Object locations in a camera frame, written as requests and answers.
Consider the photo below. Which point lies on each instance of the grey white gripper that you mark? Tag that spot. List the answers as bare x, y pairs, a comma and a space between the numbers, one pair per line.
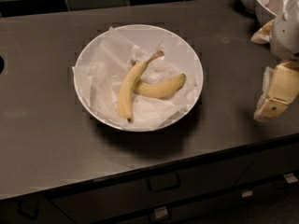
287, 36

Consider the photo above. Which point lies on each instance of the dark upper drawer front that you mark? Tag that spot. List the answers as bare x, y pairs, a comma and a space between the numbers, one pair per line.
116, 203

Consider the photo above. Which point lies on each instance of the short yellow banana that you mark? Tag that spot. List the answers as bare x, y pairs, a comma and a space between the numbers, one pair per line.
161, 90

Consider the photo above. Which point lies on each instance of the black upper drawer handle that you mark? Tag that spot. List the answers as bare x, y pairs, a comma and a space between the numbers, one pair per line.
161, 183

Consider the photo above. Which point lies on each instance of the dark right drawer front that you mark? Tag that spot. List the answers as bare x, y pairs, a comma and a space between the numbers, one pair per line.
272, 162

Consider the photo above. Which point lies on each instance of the black left cabinet handle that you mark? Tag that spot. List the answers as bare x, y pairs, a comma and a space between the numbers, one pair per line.
26, 210

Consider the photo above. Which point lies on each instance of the dark drawer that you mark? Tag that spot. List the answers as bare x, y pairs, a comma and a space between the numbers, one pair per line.
270, 203
116, 203
272, 162

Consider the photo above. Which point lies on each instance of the dark lower drawer front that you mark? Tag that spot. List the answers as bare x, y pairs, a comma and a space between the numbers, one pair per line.
270, 203

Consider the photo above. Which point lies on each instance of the large white bowl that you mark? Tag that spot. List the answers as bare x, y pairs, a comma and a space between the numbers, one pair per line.
93, 56

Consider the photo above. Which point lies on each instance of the white crumpled paper liner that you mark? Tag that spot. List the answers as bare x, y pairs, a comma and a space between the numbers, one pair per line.
102, 78

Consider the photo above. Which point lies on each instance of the long yellow banana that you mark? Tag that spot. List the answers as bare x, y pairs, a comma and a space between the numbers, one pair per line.
125, 96

